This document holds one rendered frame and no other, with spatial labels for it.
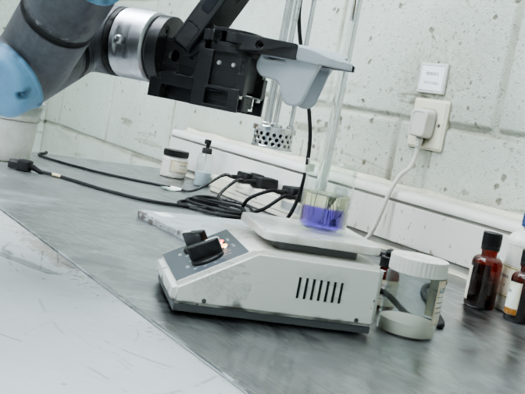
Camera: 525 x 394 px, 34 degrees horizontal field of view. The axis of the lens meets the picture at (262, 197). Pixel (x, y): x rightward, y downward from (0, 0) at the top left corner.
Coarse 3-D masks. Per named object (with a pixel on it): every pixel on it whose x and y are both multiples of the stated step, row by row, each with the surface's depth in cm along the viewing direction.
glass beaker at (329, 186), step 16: (352, 160) 87; (320, 176) 83; (336, 176) 83; (352, 176) 84; (304, 192) 85; (320, 192) 83; (336, 192) 83; (352, 192) 85; (304, 208) 85; (320, 208) 83; (336, 208) 84; (304, 224) 84; (320, 224) 84; (336, 224) 84
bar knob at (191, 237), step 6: (186, 234) 87; (192, 234) 86; (198, 234) 86; (204, 234) 86; (186, 240) 87; (192, 240) 87; (198, 240) 86; (204, 240) 86; (186, 246) 87; (186, 252) 86
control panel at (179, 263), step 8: (224, 232) 89; (224, 240) 86; (232, 240) 85; (224, 248) 83; (232, 248) 82; (240, 248) 82; (168, 256) 88; (176, 256) 86; (184, 256) 85; (224, 256) 80; (232, 256) 80; (168, 264) 85; (176, 264) 84; (184, 264) 82; (208, 264) 80; (216, 264) 79; (176, 272) 81; (184, 272) 80; (192, 272) 79; (176, 280) 79
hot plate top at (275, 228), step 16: (256, 224) 83; (272, 224) 84; (288, 224) 86; (272, 240) 80; (288, 240) 80; (304, 240) 80; (320, 240) 81; (336, 240) 82; (352, 240) 84; (368, 240) 86
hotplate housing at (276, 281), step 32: (256, 256) 79; (288, 256) 80; (320, 256) 82; (352, 256) 83; (192, 288) 78; (224, 288) 79; (256, 288) 79; (288, 288) 80; (320, 288) 81; (352, 288) 81; (256, 320) 80; (288, 320) 81; (320, 320) 82; (352, 320) 82
